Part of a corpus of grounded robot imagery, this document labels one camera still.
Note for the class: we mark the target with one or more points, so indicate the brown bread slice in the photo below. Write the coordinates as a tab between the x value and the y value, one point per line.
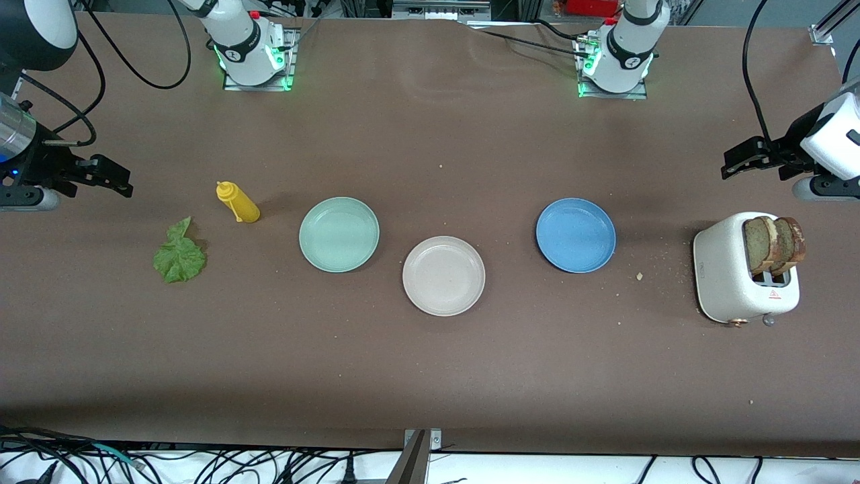
758	243
794	242

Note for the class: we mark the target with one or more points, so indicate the blue plate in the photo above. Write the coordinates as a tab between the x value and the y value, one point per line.
576	235

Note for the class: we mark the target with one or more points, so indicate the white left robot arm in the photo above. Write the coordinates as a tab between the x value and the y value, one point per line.
628	50

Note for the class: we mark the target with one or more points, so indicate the yellow mustard squeeze bottle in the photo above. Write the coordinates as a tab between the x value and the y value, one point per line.
243	207

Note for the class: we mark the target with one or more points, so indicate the white toaster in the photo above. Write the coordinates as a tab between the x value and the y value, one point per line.
722	269

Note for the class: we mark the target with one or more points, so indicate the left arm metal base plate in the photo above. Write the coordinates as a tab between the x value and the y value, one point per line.
638	96

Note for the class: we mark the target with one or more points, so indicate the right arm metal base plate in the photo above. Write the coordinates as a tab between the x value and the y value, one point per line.
291	50

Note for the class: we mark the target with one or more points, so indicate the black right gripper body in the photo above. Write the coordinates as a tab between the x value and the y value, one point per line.
41	163

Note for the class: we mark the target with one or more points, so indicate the black power plug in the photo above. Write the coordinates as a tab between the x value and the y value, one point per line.
348	470

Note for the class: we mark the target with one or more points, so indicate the aluminium frame profile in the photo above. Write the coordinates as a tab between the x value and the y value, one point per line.
823	33

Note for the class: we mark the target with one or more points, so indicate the red box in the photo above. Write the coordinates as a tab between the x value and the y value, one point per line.
591	7

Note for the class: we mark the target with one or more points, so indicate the grey metal post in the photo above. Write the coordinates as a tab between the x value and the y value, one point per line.
411	464

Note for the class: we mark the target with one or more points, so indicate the beige plate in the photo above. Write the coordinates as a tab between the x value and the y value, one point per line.
443	275

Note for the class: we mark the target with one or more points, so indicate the grey metal frame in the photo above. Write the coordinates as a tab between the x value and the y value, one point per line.
437	10

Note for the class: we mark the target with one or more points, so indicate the small metal table bracket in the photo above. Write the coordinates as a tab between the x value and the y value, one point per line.
435	440

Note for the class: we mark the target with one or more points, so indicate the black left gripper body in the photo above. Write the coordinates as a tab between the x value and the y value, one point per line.
787	152

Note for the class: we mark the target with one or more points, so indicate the copper toaster dial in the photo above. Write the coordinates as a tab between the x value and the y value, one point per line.
739	323

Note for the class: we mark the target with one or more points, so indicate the mint green plate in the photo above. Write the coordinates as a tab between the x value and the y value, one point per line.
339	235

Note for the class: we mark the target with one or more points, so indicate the green lettuce leaf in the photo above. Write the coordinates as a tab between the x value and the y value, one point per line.
180	259

